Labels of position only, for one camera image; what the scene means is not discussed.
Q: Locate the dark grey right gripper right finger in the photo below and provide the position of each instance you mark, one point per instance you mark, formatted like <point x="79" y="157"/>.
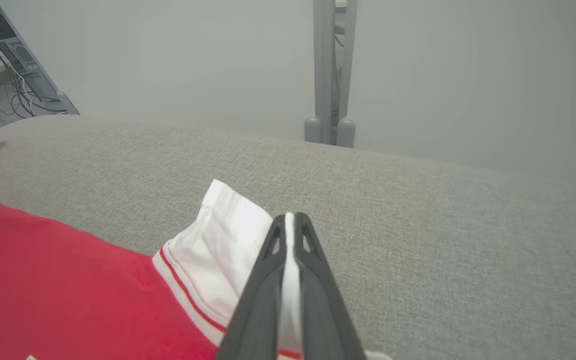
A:
<point x="328" y="325"/>

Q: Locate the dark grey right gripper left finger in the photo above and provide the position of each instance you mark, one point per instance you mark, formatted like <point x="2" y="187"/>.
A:
<point x="253" y="325"/>

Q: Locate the red number 23 basketball jersey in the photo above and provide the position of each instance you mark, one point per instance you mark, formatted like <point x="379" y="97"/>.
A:
<point x="68" y="290"/>

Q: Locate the grey cylindrical partition foot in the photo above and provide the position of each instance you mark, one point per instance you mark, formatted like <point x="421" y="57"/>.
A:
<point x="346" y="134"/>
<point x="312" y="131"/>

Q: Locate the grey computer tower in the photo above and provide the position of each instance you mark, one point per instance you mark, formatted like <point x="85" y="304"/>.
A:
<point x="15" y="55"/>

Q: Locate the grey partition joint post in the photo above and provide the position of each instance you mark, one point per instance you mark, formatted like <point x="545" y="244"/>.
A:
<point x="324" y="60"/>

